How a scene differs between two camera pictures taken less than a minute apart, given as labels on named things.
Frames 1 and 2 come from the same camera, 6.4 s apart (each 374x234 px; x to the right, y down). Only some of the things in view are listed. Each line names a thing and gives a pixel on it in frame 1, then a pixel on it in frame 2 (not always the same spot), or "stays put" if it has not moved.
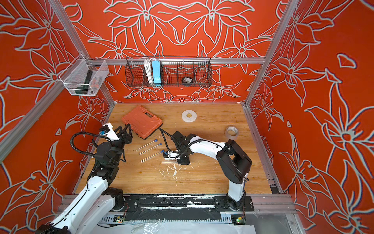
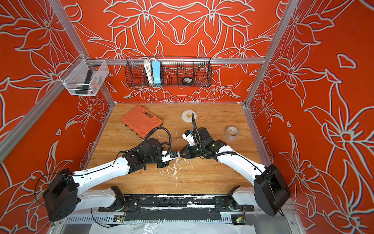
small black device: [187, 80] stays put
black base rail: [187, 207] stays put
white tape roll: [189, 116] stays put
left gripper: [125, 139] -> [163, 165]
